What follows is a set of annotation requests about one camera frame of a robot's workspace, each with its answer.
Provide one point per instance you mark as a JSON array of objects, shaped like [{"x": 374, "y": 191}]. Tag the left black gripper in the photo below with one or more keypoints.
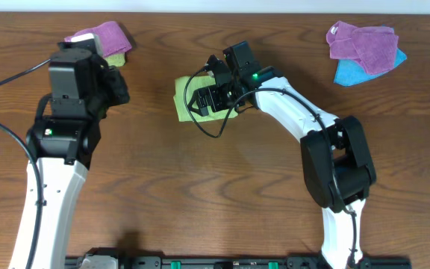
[{"x": 116, "y": 87}]

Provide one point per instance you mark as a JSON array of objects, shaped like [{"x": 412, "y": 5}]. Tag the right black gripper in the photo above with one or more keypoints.
[{"x": 211, "y": 91}]

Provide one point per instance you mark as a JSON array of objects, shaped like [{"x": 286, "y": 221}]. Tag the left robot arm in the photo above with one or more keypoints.
[{"x": 61, "y": 142}]

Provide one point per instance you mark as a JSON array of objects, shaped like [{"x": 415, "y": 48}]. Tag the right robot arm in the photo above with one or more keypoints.
[{"x": 337, "y": 165}]

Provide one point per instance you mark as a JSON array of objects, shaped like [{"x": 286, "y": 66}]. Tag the folded green cloth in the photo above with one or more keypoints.
[{"x": 117, "y": 60}]

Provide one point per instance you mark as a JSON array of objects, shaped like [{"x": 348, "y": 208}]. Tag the folded purple cloth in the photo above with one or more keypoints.
[{"x": 111, "y": 36}]

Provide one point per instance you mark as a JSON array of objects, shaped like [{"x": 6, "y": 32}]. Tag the blue cloth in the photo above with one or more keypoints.
[{"x": 350, "y": 73}]

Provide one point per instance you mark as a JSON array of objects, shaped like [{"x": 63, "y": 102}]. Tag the crumpled purple cloth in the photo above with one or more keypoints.
[{"x": 373, "y": 48}]

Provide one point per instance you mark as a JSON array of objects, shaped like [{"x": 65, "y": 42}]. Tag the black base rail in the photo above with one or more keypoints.
[{"x": 114, "y": 258}]

